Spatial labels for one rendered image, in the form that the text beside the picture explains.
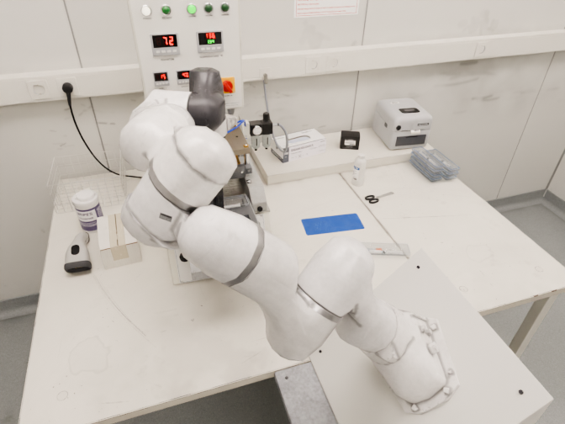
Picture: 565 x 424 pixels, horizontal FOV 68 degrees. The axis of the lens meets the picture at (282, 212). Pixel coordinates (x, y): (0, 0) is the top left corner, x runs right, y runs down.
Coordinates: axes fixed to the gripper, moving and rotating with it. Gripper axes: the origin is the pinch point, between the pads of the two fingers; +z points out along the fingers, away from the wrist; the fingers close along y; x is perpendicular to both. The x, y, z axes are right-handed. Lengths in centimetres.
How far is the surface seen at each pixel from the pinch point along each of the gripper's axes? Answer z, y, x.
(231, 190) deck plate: 9.9, -16.9, 7.3
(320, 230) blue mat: 27.9, -8.5, 38.8
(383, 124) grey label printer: 14, -60, 89
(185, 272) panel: 24.5, 4.3, -12.7
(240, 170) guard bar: -1.1, -11.6, 9.9
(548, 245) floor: 102, -40, 212
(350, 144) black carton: 20, -56, 71
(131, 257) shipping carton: 24.9, -8.4, -29.2
